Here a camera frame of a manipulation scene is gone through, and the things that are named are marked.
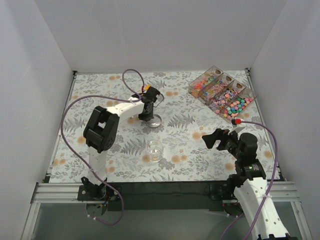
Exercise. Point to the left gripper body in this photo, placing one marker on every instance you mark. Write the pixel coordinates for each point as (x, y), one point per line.
(146, 114)

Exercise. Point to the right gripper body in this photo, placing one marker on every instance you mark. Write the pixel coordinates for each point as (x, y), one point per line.
(221, 140)

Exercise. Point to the silver round jar lid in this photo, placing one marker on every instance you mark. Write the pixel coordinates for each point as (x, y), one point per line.
(155, 122)

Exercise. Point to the clear plastic jar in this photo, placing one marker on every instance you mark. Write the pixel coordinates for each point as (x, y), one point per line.
(155, 150)

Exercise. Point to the clear compartment candy box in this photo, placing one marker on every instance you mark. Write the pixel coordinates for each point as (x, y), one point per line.
(222, 93)

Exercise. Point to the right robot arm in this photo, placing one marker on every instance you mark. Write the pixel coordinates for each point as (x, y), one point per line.
(249, 185)

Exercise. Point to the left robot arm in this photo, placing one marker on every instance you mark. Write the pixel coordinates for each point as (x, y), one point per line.
(101, 130)

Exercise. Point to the floral patterned table mat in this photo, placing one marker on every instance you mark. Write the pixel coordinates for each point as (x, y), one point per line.
(171, 150)

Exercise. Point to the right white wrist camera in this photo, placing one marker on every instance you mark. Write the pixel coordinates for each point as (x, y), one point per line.
(238, 125)

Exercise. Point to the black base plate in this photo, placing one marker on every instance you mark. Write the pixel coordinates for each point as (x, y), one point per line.
(161, 195)

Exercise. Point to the aluminium frame rail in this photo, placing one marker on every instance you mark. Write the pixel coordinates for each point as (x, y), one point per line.
(66, 193)

